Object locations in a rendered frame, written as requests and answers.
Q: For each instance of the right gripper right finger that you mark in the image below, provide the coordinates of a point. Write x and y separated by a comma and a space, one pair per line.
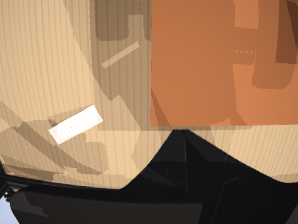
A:
233, 192

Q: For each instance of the dark brown low bench with grey legs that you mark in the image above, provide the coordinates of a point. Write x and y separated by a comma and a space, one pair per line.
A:
224, 62

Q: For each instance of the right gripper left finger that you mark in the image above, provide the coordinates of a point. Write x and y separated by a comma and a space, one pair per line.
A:
157, 195

